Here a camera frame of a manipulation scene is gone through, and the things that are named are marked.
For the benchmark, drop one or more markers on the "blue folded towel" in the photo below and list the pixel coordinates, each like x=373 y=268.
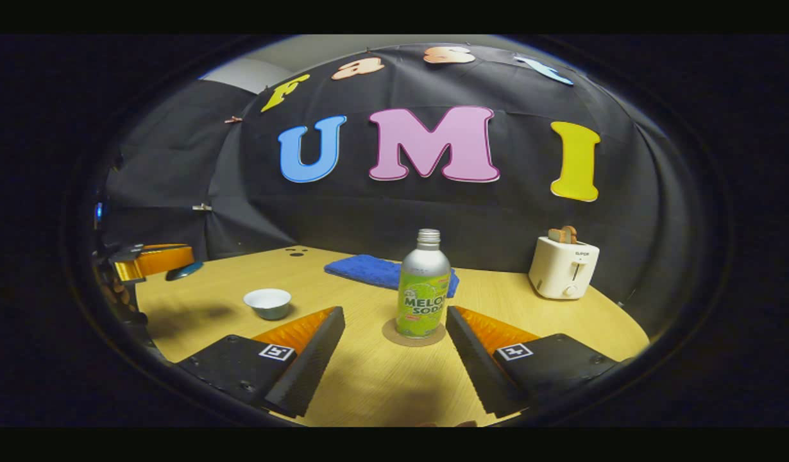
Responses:
x=365 y=269

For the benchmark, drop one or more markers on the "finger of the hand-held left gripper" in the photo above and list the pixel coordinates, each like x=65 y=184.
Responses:
x=163 y=260

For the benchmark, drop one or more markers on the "silver green-label water bottle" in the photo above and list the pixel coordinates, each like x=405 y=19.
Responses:
x=423 y=289

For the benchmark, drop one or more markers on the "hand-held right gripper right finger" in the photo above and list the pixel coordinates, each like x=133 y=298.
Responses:
x=481 y=359

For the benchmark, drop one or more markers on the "toast slice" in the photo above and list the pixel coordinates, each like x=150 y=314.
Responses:
x=562 y=235

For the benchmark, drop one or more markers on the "round brown cork coaster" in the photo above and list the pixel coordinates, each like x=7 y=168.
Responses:
x=394 y=337

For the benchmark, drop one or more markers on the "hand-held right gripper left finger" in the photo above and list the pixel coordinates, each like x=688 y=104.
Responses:
x=305 y=366

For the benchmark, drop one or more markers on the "metal clip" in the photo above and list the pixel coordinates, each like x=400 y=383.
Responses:
x=202 y=207

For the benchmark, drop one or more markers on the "white toaster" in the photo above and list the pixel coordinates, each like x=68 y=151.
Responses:
x=561 y=269

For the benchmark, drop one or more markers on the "teal teacup white inside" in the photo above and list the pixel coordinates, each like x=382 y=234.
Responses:
x=267 y=303

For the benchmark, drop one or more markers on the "teal teacup lid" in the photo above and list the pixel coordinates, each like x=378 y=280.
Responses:
x=184 y=271

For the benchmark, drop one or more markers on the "black backdrop cloth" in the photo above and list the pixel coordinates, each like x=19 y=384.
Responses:
x=497 y=218

